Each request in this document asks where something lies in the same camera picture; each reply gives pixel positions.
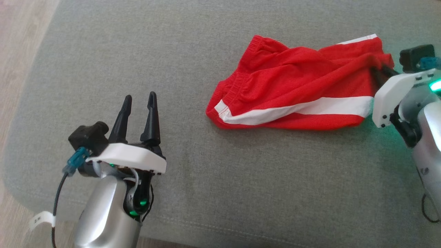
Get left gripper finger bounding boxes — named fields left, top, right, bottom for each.
left=140, top=92, right=162, bottom=146
left=108, top=95, right=133, bottom=144

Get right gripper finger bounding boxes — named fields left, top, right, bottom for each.
left=370, top=66, right=387, bottom=94
left=380, top=62, right=401, bottom=78

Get grey sofa seat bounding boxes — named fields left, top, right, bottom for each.
left=2, top=0, right=441, bottom=248

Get red shorts with white stripe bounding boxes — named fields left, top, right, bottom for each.
left=206, top=33, right=395, bottom=131

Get white label on left cable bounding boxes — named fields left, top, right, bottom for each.
left=29, top=211, right=56, bottom=231

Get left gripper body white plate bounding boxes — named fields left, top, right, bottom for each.
left=85, top=142, right=167, bottom=221

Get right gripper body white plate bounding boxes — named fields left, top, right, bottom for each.
left=372, top=68, right=441, bottom=148

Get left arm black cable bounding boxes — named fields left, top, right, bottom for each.
left=51, top=147, right=91, bottom=248

